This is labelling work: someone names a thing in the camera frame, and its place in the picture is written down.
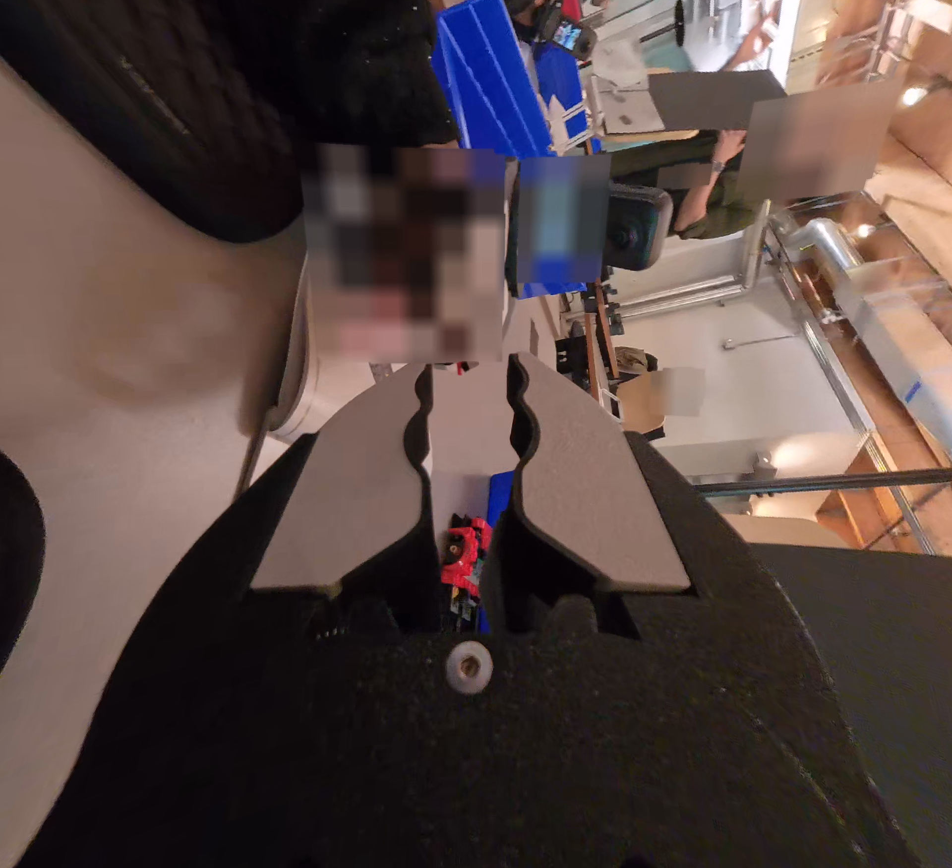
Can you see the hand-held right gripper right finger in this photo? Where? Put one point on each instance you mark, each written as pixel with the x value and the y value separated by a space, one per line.
pixel 595 496

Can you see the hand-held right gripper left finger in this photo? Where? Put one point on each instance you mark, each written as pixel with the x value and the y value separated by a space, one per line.
pixel 349 496

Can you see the red and black lego car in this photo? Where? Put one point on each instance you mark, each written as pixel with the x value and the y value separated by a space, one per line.
pixel 465 559

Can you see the blue plastic bin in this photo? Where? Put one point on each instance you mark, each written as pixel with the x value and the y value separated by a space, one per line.
pixel 500 503
pixel 558 76
pixel 483 79

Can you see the black metal pole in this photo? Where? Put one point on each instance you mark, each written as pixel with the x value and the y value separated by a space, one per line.
pixel 818 482

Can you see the black rounded pad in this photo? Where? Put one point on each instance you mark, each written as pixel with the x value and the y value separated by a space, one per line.
pixel 18 555

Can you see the dark cloth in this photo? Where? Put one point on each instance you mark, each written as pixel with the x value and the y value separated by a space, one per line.
pixel 335 27

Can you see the black dimpled cushion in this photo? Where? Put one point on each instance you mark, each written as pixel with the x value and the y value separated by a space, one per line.
pixel 149 64

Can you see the silver air duct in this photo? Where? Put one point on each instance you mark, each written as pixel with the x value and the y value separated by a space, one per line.
pixel 825 250

